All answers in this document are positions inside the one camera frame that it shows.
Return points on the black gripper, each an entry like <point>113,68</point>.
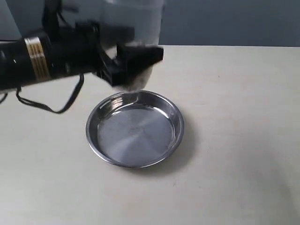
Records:
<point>70,51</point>

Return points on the clear plastic shaker bottle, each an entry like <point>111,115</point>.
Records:
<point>129,35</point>

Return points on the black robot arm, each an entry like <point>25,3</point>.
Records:
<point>21,63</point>

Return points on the round stainless steel plate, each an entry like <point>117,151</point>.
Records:
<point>135,129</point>

